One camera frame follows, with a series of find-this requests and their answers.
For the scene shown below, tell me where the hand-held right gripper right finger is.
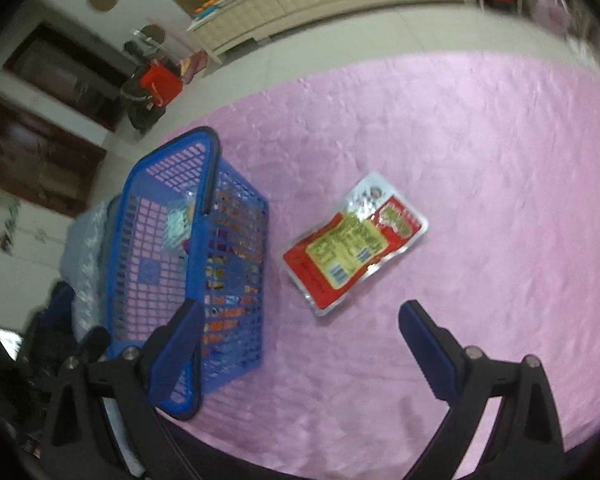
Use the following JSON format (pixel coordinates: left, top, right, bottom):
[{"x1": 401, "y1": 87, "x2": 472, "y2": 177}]
[{"x1": 399, "y1": 300, "x2": 566, "y2": 480}]

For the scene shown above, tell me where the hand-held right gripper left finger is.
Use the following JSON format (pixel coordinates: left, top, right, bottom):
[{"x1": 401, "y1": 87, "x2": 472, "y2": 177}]
[{"x1": 40, "y1": 299, "x2": 206, "y2": 480}]

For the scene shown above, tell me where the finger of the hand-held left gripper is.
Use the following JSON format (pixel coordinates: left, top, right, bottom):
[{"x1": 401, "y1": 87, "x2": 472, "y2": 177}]
[
  {"x1": 31, "y1": 282, "x2": 79, "y2": 332},
  {"x1": 74, "y1": 326, "x2": 112, "y2": 364}
]

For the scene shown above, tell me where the blue plastic basket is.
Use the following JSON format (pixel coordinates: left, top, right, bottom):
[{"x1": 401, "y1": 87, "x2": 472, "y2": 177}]
[{"x1": 104, "y1": 126, "x2": 270, "y2": 421}]

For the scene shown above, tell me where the teal snack packet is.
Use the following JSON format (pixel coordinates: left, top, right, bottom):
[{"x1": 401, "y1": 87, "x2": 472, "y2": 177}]
[{"x1": 162, "y1": 195, "x2": 201, "y2": 256}]

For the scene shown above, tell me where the large red yellow-label packet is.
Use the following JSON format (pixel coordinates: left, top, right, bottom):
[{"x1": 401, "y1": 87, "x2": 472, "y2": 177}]
[{"x1": 281, "y1": 172, "x2": 428, "y2": 317}]

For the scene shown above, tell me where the white cupboard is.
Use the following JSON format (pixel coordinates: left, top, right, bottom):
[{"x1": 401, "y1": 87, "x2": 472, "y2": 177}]
[{"x1": 0, "y1": 180, "x2": 76, "y2": 331}]

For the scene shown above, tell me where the chair with grey cover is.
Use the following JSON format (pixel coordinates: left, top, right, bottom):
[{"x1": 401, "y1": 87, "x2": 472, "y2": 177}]
[{"x1": 60, "y1": 197, "x2": 126, "y2": 351}]

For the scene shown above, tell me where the dark wooden door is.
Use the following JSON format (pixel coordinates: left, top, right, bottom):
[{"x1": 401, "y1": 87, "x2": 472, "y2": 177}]
[
  {"x1": 2, "y1": 22, "x2": 146, "y2": 131},
  {"x1": 0, "y1": 90, "x2": 106, "y2": 218}
]

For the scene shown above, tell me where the pink quilted tablecloth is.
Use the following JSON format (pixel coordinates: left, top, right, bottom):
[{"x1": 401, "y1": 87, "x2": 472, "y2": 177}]
[{"x1": 145, "y1": 50, "x2": 600, "y2": 480}]

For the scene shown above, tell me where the black bag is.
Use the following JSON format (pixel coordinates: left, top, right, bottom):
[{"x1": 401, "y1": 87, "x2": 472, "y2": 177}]
[{"x1": 120, "y1": 82, "x2": 166, "y2": 134}]

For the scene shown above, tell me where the red bag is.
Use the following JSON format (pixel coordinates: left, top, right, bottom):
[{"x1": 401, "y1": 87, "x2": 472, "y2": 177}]
[{"x1": 139, "y1": 62, "x2": 183, "y2": 106}]

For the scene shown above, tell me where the broom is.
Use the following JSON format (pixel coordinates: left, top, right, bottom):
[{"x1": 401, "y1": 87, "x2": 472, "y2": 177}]
[{"x1": 177, "y1": 50, "x2": 211, "y2": 81}]

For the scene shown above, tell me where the cream TV cabinet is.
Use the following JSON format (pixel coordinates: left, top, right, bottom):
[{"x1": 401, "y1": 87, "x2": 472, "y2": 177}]
[{"x1": 186, "y1": 0, "x2": 386, "y2": 63}]

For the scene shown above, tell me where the pink tote bag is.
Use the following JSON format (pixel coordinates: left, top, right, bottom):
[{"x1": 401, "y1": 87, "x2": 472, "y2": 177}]
[{"x1": 535, "y1": 0, "x2": 577, "y2": 31}]

